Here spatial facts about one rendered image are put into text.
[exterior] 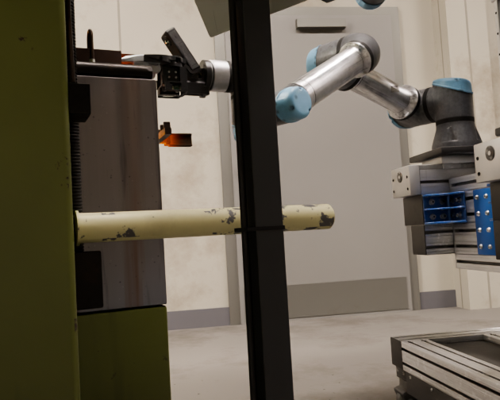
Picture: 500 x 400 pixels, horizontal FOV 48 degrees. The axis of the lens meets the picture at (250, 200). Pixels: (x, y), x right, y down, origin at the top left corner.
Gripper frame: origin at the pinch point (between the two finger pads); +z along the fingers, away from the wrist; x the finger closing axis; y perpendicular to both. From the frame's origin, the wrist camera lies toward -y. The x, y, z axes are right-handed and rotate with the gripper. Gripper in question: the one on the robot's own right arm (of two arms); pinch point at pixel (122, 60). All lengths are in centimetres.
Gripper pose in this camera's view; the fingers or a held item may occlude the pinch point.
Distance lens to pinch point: 133.3
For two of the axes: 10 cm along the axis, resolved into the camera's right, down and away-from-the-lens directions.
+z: -9.1, 0.3, -4.0
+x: -4.0, 0.8, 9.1
